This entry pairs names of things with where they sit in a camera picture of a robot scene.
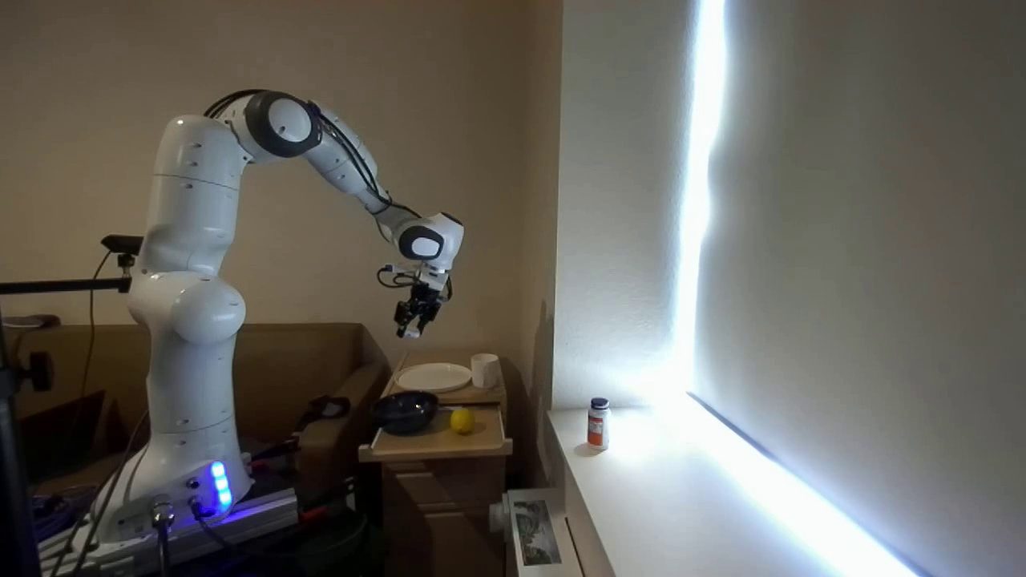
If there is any dark blue bowl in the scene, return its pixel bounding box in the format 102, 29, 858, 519
373, 387, 441, 435

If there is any white round plate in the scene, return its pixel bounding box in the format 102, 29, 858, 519
395, 359, 474, 398

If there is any white window sill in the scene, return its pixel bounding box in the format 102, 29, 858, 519
545, 401, 933, 577

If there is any white wall heater unit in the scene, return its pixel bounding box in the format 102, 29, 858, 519
488, 488, 587, 577

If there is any white window blind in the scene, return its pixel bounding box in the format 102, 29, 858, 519
693, 0, 1026, 577

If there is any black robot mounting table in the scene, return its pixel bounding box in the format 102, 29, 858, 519
28, 446, 373, 577

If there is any light wooden side cabinet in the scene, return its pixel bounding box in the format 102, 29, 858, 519
378, 356, 517, 577

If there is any wooden pull out table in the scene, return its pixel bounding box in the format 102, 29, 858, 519
354, 401, 517, 464

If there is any black camera on stand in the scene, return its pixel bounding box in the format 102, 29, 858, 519
98, 232, 148, 269

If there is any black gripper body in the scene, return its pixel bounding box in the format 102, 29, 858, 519
397, 278, 452, 323

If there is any black camera stand bar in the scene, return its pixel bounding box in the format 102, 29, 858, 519
0, 275, 135, 297

